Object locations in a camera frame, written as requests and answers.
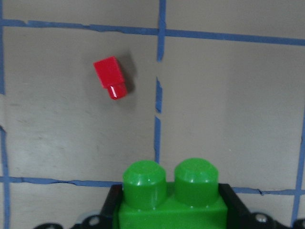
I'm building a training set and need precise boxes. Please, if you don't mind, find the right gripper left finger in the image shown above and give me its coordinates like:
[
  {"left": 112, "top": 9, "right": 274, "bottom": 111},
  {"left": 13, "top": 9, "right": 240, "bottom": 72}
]
[{"left": 76, "top": 185, "right": 123, "bottom": 229}]

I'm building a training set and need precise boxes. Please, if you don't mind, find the green two-stud block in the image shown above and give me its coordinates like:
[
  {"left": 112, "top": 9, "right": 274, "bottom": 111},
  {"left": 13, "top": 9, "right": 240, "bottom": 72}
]
[{"left": 115, "top": 158, "right": 228, "bottom": 229}]

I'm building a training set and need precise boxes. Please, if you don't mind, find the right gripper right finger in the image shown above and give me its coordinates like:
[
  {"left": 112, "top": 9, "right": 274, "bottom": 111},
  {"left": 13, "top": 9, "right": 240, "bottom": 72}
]
[{"left": 218, "top": 183, "right": 270, "bottom": 229}]

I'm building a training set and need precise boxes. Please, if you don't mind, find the red small block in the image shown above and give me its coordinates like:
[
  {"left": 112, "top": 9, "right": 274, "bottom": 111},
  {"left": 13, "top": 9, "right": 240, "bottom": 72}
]
[{"left": 93, "top": 56, "right": 128, "bottom": 100}]

